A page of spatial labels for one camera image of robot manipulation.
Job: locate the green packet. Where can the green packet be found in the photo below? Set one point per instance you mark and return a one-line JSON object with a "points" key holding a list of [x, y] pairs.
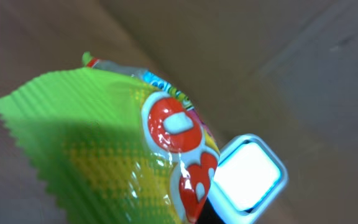
{"points": [[114, 144]]}

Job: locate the white barcode scanner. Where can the white barcode scanner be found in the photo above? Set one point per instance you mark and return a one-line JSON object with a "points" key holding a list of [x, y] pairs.
{"points": [[248, 178]]}

